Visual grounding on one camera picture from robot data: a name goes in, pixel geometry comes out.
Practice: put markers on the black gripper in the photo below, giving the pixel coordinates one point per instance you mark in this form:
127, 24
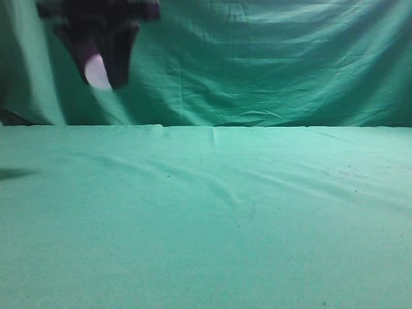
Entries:
120, 19

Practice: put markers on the white dimpled golf ball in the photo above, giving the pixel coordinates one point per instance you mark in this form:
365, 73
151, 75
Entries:
95, 73

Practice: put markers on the green backdrop cloth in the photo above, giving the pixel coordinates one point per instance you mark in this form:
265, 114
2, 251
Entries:
223, 63

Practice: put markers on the green table cloth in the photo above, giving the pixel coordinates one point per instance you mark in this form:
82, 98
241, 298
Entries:
205, 217

